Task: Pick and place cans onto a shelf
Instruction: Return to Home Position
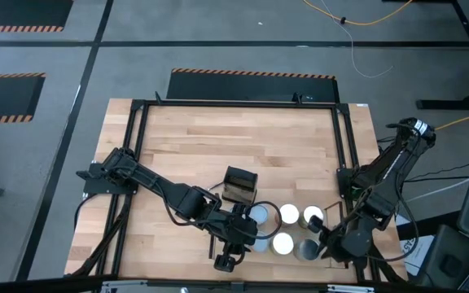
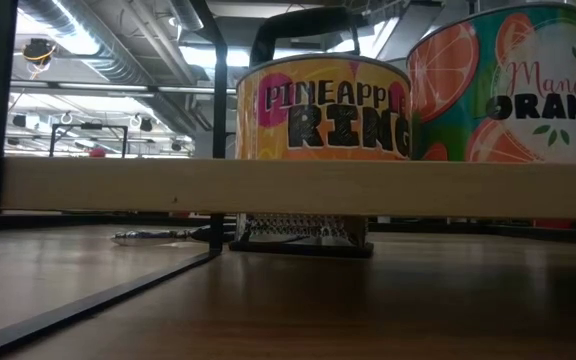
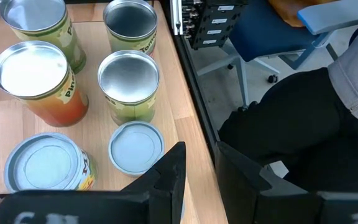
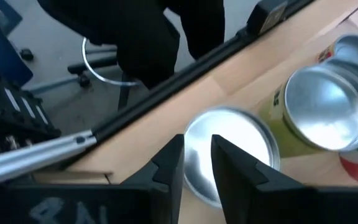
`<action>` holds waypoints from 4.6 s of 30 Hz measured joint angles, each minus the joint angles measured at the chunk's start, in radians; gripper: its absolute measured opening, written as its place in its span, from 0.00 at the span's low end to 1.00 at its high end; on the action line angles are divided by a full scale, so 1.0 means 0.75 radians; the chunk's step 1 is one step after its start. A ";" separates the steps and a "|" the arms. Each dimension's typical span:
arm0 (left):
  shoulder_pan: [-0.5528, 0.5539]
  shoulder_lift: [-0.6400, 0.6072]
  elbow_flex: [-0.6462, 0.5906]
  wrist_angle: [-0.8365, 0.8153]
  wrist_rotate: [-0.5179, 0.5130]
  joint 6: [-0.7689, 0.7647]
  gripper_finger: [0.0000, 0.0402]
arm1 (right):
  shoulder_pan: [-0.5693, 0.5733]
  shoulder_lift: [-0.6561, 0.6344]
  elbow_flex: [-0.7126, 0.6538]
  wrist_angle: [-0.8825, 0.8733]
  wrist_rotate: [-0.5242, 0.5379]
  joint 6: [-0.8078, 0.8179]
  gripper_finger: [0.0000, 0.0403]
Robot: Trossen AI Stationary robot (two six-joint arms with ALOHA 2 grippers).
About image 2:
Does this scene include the pineapple rings can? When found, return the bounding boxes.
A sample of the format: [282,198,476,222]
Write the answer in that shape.
[235,53,413,162]

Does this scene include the mandarin orange can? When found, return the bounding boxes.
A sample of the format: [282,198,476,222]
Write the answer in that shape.
[405,2,576,164]

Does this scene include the black box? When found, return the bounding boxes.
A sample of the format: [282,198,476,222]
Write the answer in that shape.
[228,5,375,260]

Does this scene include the grey ceiling beam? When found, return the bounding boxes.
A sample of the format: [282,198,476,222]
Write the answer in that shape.
[6,79,239,97]

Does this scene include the silver spoon with black handle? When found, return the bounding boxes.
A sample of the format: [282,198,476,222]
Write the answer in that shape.
[110,223,239,248]

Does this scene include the distant black metal frame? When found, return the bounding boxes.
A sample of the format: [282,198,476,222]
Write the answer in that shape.
[49,122,130,159]

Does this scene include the silver ceiling duct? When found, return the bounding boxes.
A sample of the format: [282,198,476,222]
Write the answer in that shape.
[12,0,204,136]

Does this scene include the black ceiling cable reel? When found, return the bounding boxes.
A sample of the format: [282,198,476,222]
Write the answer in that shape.
[21,37,59,69]

